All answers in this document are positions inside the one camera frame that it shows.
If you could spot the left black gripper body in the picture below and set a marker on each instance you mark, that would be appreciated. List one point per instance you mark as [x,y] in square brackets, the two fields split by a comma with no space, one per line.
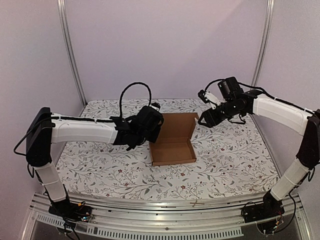
[143,138]

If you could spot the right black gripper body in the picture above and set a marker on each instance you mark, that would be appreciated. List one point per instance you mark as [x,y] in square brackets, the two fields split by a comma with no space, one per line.
[213,115]

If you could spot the brown cardboard paper box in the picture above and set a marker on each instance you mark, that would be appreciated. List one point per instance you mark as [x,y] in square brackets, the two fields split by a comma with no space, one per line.
[173,145]

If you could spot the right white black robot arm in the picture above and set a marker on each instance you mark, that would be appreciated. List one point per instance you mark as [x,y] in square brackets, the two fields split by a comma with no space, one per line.
[256,101]

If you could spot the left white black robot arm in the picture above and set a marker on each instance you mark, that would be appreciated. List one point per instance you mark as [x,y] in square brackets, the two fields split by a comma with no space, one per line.
[49,128]

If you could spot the floral patterned table cloth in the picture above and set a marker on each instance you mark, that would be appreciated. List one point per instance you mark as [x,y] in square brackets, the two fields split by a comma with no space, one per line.
[231,160]

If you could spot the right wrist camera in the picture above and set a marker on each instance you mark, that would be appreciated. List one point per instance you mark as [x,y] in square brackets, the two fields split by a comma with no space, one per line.
[208,98]

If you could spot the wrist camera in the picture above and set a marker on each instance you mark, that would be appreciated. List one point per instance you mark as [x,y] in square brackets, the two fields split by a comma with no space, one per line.
[156,106]
[208,98]

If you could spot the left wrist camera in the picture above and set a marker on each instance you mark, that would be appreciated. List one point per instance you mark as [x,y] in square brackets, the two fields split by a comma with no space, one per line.
[156,106]

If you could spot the left aluminium frame post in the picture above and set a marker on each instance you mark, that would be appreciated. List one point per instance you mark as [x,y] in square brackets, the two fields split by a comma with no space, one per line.
[61,5]

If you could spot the aluminium frame post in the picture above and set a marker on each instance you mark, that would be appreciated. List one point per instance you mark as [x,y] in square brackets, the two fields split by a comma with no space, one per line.
[270,5]
[61,5]

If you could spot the right aluminium frame post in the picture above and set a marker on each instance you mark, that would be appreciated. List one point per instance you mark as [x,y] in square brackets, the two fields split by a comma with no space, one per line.
[270,5]

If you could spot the aluminium front rail base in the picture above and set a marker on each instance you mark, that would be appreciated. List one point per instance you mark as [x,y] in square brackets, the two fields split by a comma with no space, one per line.
[128,219]

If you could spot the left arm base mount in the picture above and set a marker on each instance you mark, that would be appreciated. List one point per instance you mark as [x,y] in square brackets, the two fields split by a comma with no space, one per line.
[75,212]

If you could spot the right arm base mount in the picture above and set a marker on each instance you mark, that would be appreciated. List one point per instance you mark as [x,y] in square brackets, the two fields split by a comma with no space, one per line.
[252,211]

